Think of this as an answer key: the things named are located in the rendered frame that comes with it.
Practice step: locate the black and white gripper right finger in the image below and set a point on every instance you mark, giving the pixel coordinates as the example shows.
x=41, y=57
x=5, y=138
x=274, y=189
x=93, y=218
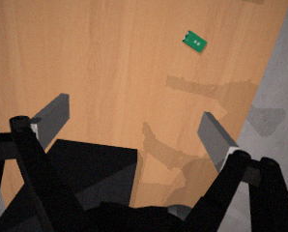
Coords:
x=268, y=199

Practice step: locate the green 9v battery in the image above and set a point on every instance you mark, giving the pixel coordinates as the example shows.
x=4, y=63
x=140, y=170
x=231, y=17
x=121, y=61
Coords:
x=194, y=41

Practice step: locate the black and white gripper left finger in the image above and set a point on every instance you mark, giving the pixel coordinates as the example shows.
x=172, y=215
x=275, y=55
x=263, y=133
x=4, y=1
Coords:
x=56, y=206

